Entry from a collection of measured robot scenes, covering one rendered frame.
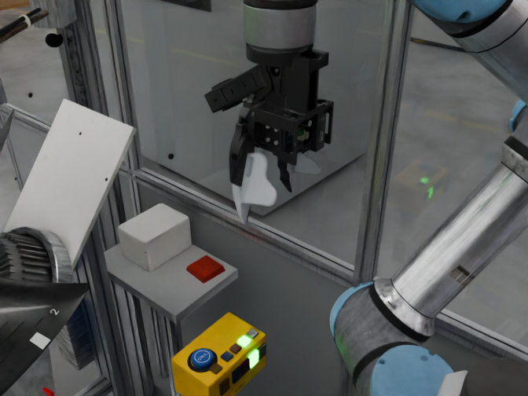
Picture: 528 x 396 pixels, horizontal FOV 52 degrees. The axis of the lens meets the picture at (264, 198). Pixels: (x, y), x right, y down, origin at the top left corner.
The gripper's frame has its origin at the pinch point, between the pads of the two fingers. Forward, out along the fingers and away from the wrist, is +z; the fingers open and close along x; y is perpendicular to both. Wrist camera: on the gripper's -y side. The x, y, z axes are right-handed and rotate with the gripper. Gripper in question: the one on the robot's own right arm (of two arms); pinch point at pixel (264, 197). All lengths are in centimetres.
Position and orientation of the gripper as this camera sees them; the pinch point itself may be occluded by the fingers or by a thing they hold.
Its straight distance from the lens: 68.3
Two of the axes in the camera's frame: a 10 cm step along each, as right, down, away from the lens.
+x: 6.3, -4.1, 6.5
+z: 0.0, 8.5, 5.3
